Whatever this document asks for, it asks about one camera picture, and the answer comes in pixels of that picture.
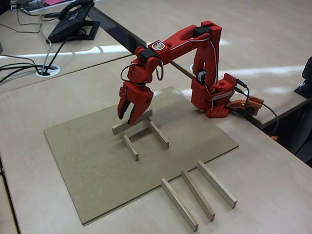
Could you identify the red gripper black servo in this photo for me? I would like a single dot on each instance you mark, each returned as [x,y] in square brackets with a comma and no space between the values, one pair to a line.
[138,95]

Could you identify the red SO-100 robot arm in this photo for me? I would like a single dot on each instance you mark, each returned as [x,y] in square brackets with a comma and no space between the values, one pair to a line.
[182,41]

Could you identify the brown MDF base board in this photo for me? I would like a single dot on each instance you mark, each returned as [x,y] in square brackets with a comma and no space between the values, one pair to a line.
[85,158]

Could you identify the black desk phone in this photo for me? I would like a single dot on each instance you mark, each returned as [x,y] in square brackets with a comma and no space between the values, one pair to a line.
[70,24]

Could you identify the pink paper sheet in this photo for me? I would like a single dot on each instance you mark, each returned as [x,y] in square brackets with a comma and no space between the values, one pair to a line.
[56,2]

